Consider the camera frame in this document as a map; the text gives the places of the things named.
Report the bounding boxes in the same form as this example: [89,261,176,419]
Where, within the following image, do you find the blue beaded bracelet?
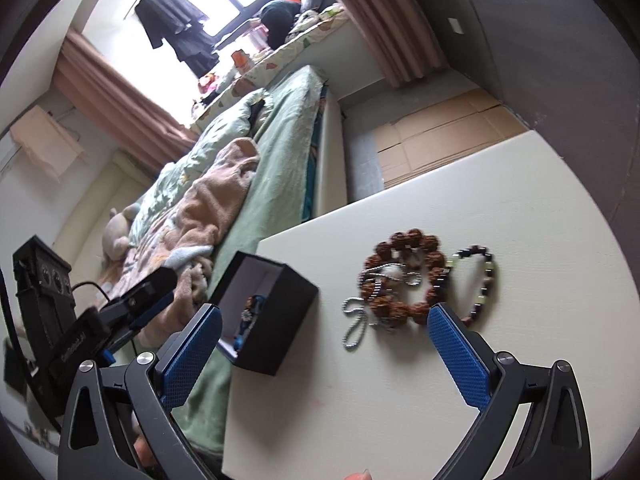
[232,294,266,354]

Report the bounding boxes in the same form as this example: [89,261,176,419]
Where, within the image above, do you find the dark and jade bead bracelet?
[447,244,499,328]

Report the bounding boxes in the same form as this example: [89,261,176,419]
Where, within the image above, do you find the brown rudraksha bead bracelet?
[358,227,449,330]

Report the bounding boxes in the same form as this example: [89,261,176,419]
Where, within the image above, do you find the black jewelry box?
[210,252,318,376]

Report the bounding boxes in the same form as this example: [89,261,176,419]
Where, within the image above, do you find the silver chain bracelet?
[342,261,421,352]

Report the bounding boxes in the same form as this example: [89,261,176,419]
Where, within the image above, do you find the operator fingertip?
[344,469,372,480]

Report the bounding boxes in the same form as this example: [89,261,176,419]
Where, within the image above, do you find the black device with dials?
[13,235,76,400]

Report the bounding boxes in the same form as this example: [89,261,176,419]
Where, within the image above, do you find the beige plush toy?
[102,204,140,261]

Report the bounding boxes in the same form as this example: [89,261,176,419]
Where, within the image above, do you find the light green floral duvet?
[127,86,274,252]

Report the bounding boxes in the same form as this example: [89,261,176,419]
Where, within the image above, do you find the pink fleece blanket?
[96,136,262,348]

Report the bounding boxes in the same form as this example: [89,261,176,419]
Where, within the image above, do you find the bed with green sheet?
[96,64,350,456]

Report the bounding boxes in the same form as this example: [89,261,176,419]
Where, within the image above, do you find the left pink curtain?
[52,29,198,171]

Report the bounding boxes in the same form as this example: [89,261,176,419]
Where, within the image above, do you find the pink curtain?
[338,0,447,88]
[52,29,198,171]

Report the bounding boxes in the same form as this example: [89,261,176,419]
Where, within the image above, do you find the cardboard floor sheets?
[374,88,527,188]

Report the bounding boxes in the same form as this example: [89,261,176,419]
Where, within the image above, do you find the dark hanging clothes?
[134,0,219,78]

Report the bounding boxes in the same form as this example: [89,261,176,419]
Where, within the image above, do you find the black backpack on sill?
[259,0,302,50]

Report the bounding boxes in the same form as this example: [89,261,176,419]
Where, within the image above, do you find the patterned window seat cushion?
[189,2,349,133]

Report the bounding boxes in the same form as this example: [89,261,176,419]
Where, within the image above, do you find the right pink curtain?
[338,0,447,88]

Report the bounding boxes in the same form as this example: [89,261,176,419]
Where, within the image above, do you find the black cable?
[69,280,141,356]

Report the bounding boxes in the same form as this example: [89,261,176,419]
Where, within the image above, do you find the pink towel on wall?
[10,105,87,182]

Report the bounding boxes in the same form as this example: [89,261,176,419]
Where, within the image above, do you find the white wall switch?
[448,18,464,35]

